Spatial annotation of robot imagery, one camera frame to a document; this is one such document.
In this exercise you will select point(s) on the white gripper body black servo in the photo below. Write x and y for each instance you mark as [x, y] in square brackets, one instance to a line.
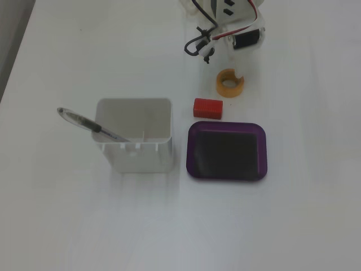
[246, 39]

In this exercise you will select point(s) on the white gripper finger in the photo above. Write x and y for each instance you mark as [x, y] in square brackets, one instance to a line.
[231, 56]
[207, 65]

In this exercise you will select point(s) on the yellow tape roll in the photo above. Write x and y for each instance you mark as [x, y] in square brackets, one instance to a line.
[225, 89]

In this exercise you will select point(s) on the red ribbed block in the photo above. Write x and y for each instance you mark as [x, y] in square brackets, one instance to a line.
[207, 108]

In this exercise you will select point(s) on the purple tray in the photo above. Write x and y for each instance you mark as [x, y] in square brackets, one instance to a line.
[227, 151]

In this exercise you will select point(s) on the white square container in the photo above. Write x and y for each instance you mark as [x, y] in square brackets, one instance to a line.
[135, 141]

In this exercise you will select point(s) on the clear ballpoint pen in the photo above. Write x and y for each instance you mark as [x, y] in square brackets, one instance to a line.
[84, 122]

